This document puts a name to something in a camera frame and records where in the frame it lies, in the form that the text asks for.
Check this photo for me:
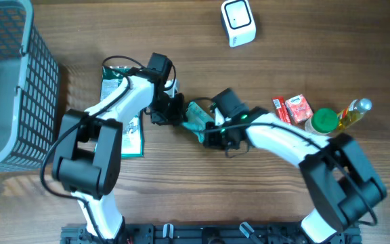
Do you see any green glove package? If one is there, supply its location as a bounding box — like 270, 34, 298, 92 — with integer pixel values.
100, 66, 144, 159

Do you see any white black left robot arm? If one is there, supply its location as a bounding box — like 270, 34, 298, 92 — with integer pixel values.
49, 53, 187, 243

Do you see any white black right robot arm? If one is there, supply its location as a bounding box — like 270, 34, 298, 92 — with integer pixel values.
204, 88, 387, 243

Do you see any light green wipes pack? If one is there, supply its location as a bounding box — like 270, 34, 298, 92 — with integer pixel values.
182, 102, 214, 144

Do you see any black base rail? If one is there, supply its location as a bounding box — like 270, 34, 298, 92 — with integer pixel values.
60, 222, 362, 244

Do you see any yellow liquid bottle silver cap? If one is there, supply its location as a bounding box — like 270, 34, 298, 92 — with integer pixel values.
337, 98, 372, 131

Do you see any white barcode scanner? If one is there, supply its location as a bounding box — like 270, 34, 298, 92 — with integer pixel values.
221, 0, 257, 47

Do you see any grey plastic mesh basket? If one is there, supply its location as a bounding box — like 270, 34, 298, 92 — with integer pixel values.
0, 1, 60, 172

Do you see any red stick sachet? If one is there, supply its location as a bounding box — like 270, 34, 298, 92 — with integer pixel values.
272, 96, 292, 125

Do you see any green lid jar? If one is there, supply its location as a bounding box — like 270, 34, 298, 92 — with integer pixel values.
304, 108, 339, 135

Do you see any red white tissue pack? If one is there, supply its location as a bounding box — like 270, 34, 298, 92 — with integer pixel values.
285, 94, 313, 124

